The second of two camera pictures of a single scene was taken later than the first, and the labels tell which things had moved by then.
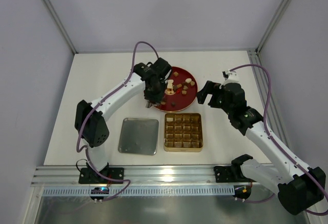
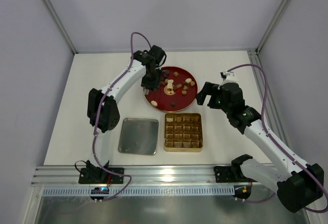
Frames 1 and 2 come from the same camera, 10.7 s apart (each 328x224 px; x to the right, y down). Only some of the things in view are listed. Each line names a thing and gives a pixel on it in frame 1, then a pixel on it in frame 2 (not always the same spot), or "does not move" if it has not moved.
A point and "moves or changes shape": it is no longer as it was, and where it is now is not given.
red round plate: x=181 y=90 does not move
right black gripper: x=215 y=94 does not move
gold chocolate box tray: x=183 y=132 does not move
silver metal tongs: x=148 y=104 moves or changes shape
